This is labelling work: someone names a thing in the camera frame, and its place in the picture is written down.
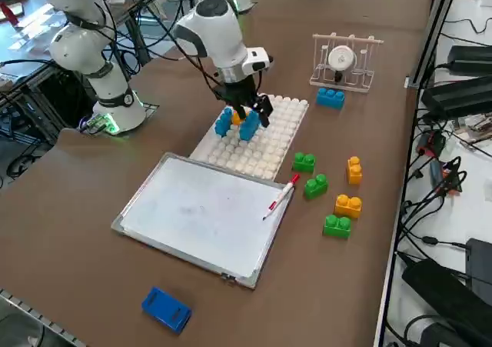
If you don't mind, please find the metal-framed whiteboard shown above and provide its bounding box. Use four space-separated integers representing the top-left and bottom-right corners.
111 152 295 290

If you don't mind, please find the red and black connector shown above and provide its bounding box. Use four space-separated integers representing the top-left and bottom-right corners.
417 129 447 156
441 157 467 197

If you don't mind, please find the grey cable channel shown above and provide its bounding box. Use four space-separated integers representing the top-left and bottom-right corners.
0 287 88 347

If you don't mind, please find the black power adapter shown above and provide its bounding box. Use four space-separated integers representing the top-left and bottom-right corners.
421 74 492 113
447 45 492 75
401 258 492 327
465 238 492 294

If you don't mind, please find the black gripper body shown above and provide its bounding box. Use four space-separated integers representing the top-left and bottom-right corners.
213 75 263 108

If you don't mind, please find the blue three-stud toy block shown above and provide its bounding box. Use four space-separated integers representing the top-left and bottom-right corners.
238 110 261 142
214 107 234 137
315 88 346 109

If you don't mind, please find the white wire cup rack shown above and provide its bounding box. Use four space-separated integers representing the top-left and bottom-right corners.
309 33 384 94

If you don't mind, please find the red and white marker pen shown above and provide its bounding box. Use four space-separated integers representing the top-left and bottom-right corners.
262 173 301 221

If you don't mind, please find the aluminium camera post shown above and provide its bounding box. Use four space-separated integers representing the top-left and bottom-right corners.
405 0 462 90

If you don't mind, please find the blue whiteboard eraser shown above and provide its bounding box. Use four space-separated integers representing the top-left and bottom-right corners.
141 286 192 335

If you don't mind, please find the white studded baseplate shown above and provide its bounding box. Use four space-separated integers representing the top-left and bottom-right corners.
190 92 310 182

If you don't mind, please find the green two-stud toy block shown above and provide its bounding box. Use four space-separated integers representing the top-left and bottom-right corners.
323 214 352 239
303 173 330 200
291 152 317 173

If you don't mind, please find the wooden rack rod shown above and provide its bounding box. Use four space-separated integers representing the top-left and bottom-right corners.
311 32 384 45

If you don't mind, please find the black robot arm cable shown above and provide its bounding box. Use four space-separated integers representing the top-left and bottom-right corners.
175 0 231 102

